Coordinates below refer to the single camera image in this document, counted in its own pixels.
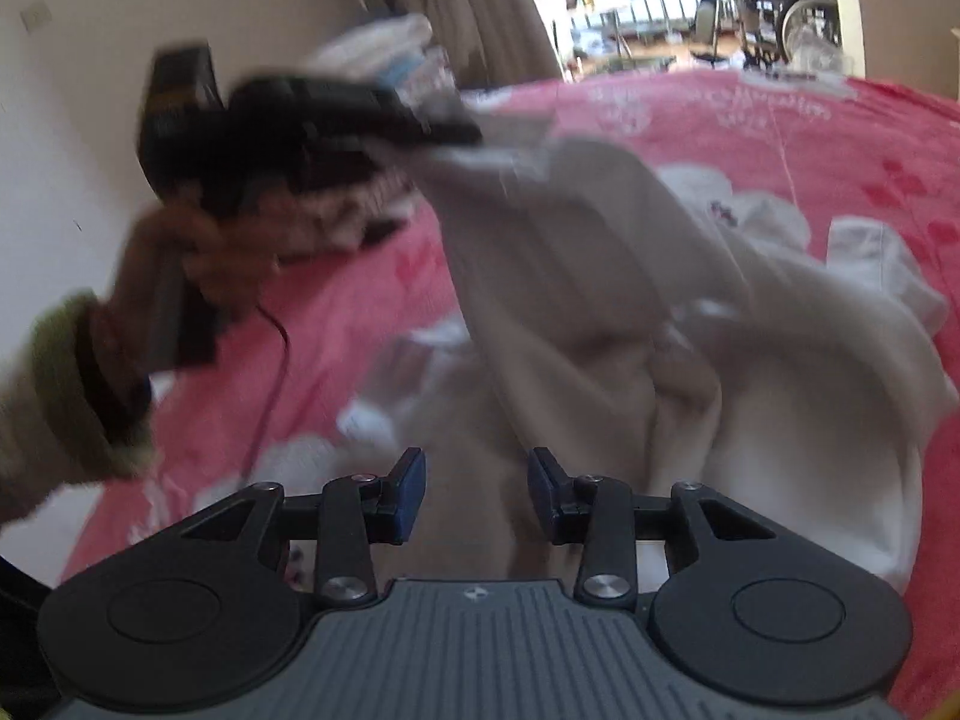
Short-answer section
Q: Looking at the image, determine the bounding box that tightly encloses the white garment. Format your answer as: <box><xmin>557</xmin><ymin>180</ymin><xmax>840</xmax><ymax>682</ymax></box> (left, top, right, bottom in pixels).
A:
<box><xmin>366</xmin><ymin>138</ymin><xmax>958</xmax><ymax>589</ymax></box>

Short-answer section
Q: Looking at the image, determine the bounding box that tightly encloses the stack of folded clothes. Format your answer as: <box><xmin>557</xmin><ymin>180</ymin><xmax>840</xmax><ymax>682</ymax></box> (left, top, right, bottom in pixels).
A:
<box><xmin>259</xmin><ymin>13</ymin><xmax>477</xmax><ymax>262</ymax></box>

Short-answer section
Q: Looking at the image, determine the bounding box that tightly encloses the person's left hand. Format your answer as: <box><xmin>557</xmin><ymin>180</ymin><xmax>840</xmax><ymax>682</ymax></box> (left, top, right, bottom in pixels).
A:
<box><xmin>88</xmin><ymin>192</ymin><xmax>291</xmax><ymax>385</ymax></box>

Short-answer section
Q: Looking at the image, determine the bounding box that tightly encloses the beige curtain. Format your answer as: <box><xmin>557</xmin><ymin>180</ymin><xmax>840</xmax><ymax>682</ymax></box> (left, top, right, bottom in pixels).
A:
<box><xmin>361</xmin><ymin>0</ymin><xmax>562</xmax><ymax>89</ymax></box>

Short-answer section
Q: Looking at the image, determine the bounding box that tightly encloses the pink floral blanket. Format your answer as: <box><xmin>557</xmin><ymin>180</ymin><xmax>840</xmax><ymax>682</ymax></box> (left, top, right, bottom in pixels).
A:
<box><xmin>62</xmin><ymin>68</ymin><xmax>960</xmax><ymax>717</ymax></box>

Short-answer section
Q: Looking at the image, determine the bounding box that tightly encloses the wheelchair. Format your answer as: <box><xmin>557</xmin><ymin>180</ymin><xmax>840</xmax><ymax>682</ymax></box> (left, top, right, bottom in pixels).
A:
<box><xmin>737</xmin><ymin>0</ymin><xmax>841</xmax><ymax>68</ymax></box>

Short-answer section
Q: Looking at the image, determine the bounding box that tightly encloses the black cable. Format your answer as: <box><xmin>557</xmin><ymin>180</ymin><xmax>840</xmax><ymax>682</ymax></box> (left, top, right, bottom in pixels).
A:
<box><xmin>239</xmin><ymin>302</ymin><xmax>293</xmax><ymax>478</ymax></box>

